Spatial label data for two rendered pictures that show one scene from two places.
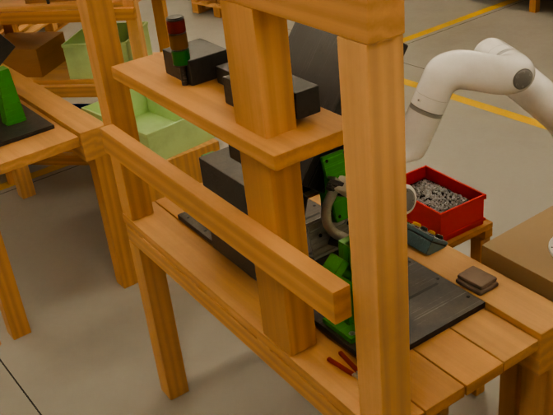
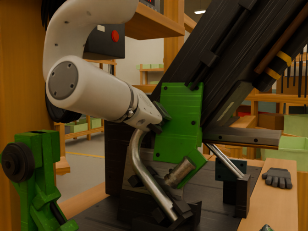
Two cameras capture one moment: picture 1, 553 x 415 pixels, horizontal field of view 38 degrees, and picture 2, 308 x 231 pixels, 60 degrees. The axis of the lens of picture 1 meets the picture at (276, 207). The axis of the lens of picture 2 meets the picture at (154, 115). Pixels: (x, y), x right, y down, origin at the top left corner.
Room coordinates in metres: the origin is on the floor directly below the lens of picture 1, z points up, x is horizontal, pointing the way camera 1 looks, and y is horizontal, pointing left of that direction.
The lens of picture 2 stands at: (1.76, -0.76, 1.26)
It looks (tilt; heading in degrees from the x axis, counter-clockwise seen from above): 6 degrees down; 59
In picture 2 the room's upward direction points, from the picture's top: straight up
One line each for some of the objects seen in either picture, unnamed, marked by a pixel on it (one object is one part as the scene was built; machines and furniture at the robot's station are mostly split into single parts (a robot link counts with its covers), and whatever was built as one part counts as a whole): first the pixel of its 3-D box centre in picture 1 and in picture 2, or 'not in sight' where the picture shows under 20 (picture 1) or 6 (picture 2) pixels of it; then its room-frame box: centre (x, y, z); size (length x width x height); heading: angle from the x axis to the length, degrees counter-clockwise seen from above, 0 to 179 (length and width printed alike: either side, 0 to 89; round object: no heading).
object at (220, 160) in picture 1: (253, 210); (149, 140); (2.24, 0.07, 1.07); 0.30 x 0.18 x 0.34; 31
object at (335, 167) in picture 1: (336, 180); (182, 121); (2.19, -0.19, 1.17); 0.13 x 0.12 x 0.20; 31
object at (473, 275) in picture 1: (476, 280); not in sight; (1.95, -0.57, 0.91); 0.10 x 0.08 x 0.03; 32
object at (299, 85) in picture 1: (290, 95); not in sight; (1.86, -0.07, 1.59); 0.15 x 0.07 x 0.07; 31
